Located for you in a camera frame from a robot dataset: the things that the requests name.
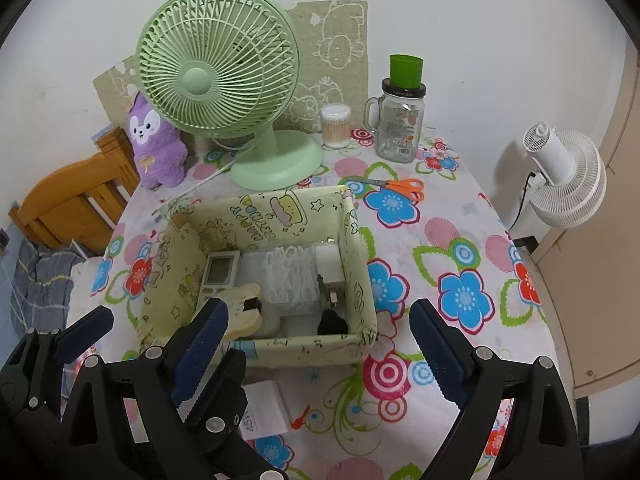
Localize grey plaid bedding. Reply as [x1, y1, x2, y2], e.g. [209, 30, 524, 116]
[12, 237, 88, 351]

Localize floral tablecloth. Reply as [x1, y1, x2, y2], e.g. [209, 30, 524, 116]
[65, 125, 566, 480]

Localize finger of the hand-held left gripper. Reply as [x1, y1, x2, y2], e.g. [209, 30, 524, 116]
[195, 347, 288, 480]
[0, 306, 114, 441]

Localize white rectangular block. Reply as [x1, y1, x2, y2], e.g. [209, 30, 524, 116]
[315, 246, 346, 286]

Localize green plastic cup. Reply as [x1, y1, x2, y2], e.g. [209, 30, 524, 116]
[389, 54, 425, 88]

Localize glass mug jar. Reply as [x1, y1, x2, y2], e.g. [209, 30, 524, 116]
[364, 79, 427, 162]

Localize small black object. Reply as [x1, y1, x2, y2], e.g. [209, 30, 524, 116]
[317, 310, 349, 336]

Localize cream hair claw clip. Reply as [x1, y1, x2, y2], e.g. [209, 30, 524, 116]
[225, 284, 263, 338]

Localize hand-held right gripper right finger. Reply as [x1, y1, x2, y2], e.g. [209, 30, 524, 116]
[409, 299, 586, 480]

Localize green desk fan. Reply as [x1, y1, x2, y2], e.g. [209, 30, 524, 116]
[136, 0, 323, 192]

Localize white standing fan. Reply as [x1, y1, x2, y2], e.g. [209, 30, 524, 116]
[522, 122, 608, 231]

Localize white fan power cable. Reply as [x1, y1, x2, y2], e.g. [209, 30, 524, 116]
[155, 145, 256, 221]

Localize wooden bed headboard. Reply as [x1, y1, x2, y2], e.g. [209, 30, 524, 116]
[9, 127, 141, 256]

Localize purple plush toy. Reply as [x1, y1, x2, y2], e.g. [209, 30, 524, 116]
[125, 94, 188, 190]

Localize white foam net sleeve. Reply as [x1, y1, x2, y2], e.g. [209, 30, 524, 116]
[237, 246, 321, 311]

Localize grey air conditioner remote control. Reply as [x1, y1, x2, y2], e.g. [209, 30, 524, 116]
[195, 250, 242, 318]

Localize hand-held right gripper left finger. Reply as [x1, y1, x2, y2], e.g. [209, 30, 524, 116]
[60, 299, 230, 480]

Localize small plug adapter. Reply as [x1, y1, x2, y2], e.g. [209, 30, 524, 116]
[320, 274, 346, 308]

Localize black power cable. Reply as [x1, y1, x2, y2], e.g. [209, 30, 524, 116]
[507, 170, 538, 233]

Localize orange handled scissors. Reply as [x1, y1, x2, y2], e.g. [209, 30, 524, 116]
[350, 177, 426, 203]

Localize clear cotton swab container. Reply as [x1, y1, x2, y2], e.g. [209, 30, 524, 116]
[320, 104, 352, 149]

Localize yellow printed fabric storage box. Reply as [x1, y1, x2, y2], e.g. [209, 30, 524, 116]
[139, 185, 378, 368]

